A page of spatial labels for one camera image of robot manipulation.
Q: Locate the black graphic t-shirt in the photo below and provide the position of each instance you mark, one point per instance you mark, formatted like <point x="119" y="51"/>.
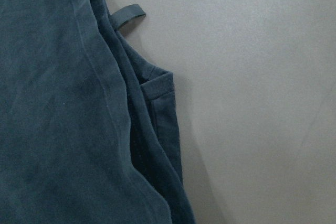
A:
<point x="89" y="132"/>

